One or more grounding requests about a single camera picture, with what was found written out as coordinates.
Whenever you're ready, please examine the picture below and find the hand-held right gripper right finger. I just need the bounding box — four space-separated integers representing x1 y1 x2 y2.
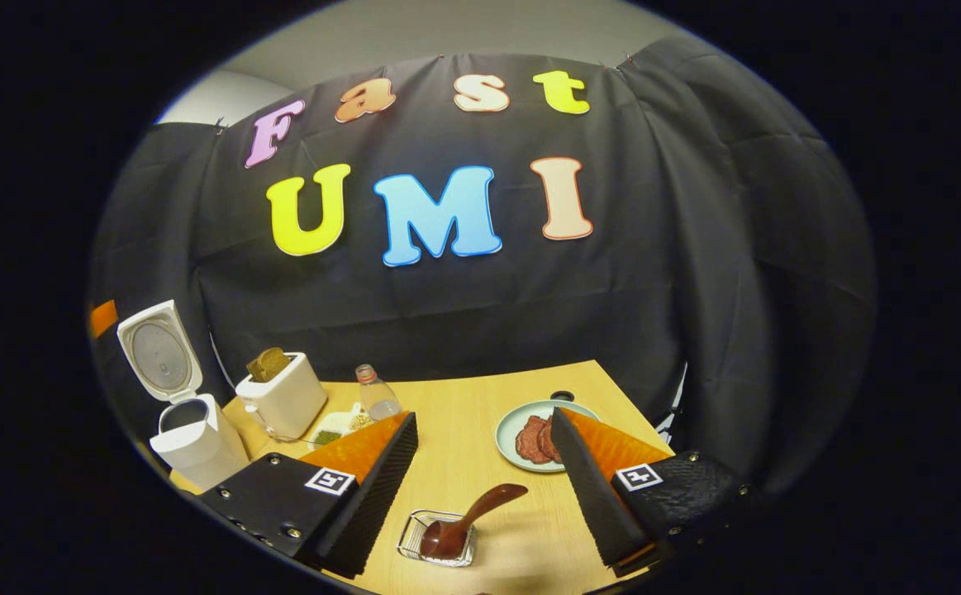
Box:
550 407 766 579

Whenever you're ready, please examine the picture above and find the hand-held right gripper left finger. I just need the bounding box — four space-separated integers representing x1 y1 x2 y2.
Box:
199 412 419 579

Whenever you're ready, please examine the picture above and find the brown wooden spoon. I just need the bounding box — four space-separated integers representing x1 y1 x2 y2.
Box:
420 483 529 561

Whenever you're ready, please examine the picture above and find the white rice cooker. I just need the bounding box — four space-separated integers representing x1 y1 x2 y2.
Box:
117 299 251 493

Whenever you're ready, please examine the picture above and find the white divided bean dish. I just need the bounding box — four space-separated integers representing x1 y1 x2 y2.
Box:
308 402 378 451

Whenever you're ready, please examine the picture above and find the clear plastic bottle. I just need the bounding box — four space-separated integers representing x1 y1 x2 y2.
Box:
354 364 402 422

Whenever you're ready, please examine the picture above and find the pale green plate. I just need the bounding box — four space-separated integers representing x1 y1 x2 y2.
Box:
495 399 601 474

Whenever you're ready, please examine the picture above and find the white toaster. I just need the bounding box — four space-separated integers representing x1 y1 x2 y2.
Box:
235 351 329 443

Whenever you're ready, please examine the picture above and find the brown bread slice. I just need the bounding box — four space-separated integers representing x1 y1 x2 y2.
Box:
246 347 293 383

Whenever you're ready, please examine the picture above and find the black backdrop cloth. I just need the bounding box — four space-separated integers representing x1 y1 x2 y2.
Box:
88 33 878 497

